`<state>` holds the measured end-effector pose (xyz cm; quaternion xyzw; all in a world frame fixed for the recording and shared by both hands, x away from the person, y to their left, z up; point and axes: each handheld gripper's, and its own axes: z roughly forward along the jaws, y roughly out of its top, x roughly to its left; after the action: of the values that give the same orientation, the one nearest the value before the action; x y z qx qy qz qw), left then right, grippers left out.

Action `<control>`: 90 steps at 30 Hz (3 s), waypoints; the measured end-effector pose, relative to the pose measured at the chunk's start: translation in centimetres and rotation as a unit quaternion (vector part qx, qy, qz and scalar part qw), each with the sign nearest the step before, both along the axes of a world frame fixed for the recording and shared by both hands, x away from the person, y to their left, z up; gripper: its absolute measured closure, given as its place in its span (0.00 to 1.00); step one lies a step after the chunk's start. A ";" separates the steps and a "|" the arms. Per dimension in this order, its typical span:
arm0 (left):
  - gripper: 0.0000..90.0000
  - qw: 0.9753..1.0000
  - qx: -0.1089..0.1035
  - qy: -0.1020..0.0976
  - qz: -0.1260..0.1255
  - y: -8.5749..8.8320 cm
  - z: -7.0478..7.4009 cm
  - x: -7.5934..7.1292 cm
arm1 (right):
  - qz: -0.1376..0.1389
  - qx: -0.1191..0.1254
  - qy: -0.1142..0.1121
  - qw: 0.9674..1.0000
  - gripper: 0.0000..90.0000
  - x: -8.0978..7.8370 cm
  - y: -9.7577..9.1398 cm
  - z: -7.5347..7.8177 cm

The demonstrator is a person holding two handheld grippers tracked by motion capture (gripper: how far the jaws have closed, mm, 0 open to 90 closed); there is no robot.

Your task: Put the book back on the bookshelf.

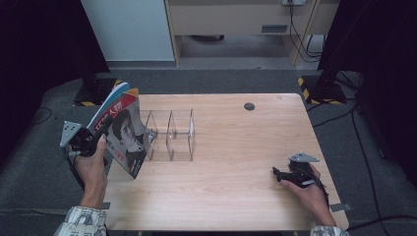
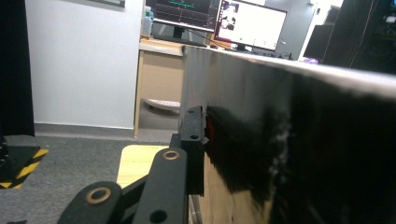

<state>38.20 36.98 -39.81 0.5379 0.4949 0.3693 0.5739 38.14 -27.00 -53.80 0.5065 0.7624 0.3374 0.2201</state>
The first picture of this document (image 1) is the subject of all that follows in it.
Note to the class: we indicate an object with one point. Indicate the person's left hand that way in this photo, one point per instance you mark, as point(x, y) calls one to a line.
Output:
point(93, 177)

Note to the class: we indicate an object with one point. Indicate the white cabinet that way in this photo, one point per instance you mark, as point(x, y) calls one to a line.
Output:
point(128, 29)

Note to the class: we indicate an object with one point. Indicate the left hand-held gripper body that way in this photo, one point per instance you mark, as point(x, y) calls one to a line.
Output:
point(82, 142)

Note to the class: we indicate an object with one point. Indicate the person's right hand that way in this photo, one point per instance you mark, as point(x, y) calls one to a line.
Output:
point(311, 198)

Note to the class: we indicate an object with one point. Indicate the magazine with portrait cover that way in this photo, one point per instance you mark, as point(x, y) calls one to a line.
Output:
point(126, 137)

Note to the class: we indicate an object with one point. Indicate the white power strip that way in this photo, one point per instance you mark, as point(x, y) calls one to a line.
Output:
point(293, 2)

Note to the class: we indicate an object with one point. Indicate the clear acrylic divided rack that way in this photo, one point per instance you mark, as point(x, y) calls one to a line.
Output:
point(173, 137)

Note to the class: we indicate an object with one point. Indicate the grey tape piece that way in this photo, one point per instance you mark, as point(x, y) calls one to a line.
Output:
point(340, 207)
point(106, 206)

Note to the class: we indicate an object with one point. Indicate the light wooden desk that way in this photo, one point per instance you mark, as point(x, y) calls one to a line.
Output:
point(229, 19)

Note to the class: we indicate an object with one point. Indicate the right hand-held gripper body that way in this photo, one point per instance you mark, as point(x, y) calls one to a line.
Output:
point(300, 173)

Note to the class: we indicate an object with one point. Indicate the black curtain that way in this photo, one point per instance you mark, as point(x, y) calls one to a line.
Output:
point(39, 49)
point(377, 39)

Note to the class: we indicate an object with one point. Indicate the round dark table grommet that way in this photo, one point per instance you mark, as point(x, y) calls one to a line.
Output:
point(249, 106)

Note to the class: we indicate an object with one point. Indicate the black yellow-striped stand base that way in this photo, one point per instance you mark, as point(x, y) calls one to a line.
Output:
point(323, 91)
point(95, 93)

